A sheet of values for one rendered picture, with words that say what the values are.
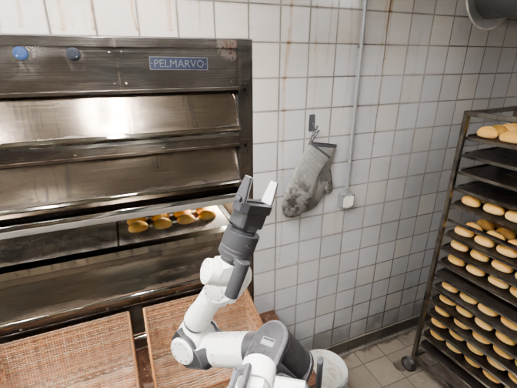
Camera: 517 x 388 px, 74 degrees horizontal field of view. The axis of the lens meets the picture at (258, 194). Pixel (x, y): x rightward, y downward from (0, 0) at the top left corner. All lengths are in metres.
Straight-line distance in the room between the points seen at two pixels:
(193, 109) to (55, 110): 0.54
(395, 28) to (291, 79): 0.64
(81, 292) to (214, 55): 1.25
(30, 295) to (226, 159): 1.07
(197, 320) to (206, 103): 0.98
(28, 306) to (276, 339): 1.30
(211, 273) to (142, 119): 0.89
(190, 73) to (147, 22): 0.25
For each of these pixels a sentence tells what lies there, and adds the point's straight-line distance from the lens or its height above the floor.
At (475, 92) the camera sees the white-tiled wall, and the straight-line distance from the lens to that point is 2.64.
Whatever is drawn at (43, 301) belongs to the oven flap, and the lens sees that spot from 1.89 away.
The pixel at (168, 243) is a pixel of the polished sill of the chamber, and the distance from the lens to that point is 1.76.
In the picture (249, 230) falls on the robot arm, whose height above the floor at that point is 1.63.
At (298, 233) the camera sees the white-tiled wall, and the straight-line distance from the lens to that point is 2.01.
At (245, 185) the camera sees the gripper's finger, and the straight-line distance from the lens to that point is 0.79.
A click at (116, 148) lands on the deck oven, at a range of 1.58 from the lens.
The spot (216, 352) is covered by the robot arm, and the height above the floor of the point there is 1.30.
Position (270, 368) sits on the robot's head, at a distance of 0.70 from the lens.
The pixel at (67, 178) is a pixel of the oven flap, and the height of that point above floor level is 1.56.
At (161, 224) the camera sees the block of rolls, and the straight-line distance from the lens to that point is 1.88.
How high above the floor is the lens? 2.02
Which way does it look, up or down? 22 degrees down
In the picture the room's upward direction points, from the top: straight up
